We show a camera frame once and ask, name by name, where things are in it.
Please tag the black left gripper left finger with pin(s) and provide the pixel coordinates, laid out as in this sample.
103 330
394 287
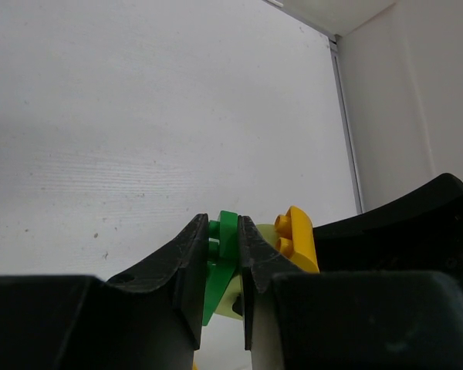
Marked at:
146 317

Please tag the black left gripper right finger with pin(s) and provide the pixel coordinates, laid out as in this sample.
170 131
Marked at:
345 320

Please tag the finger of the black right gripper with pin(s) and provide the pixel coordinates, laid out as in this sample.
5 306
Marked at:
421 231

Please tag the pale green curved lego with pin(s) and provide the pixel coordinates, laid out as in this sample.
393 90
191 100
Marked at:
230 304

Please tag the yellow curved lego brick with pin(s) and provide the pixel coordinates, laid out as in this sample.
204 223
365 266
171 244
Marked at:
295 239

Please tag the green lego plate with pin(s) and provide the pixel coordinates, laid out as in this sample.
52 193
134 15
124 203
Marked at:
223 258

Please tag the aluminium rail right side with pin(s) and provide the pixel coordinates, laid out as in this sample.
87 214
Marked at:
352 158

